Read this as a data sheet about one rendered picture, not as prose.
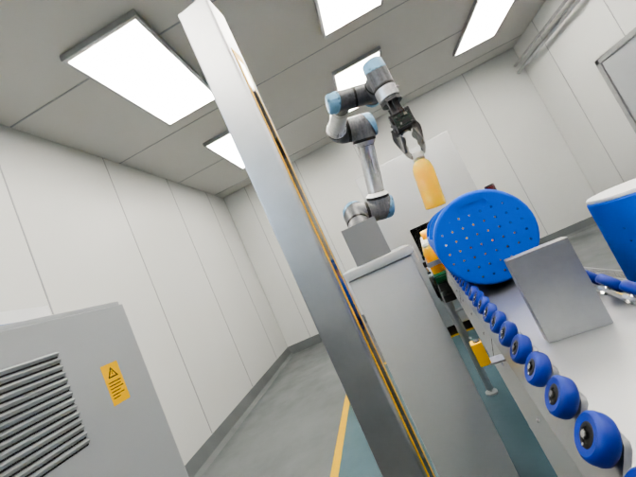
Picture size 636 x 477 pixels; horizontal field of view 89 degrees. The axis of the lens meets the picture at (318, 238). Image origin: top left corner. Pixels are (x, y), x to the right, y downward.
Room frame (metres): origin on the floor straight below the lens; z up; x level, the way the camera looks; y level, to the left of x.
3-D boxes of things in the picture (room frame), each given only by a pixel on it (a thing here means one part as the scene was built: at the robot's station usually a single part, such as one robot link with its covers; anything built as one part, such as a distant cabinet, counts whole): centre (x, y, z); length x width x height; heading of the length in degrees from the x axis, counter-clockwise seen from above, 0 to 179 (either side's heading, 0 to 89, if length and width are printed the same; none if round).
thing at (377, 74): (1.07, -0.42, 1.73); 0.09 x 0.08 x 0.11; 1
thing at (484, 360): (0.68, -0.23, 0.92); 0.08 x 0.03 x 0.05; 74
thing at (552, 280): (0.59, -0.34, 1.00); 0.10 x 0.04 x 0.15; 74
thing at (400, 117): (1.07, -0.42, 1.57); 0.09 x 0.08 x 0.12; 164
